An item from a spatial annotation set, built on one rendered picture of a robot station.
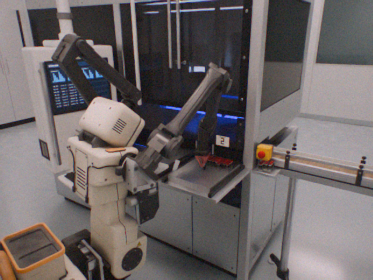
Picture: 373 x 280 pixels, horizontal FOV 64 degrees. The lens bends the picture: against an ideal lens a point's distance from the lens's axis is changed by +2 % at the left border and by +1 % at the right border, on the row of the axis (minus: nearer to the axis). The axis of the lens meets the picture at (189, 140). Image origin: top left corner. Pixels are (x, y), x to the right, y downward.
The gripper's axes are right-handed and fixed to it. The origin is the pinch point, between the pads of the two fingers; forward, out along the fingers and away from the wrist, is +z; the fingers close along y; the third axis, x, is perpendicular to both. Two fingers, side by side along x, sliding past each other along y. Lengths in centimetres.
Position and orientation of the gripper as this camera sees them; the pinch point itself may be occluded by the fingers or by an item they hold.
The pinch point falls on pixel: (203, 164)
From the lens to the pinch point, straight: 169.7
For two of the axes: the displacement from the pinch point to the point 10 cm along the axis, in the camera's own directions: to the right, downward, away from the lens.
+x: -9.4, -1.1, 3.2
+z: 0.1, 9.4, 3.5
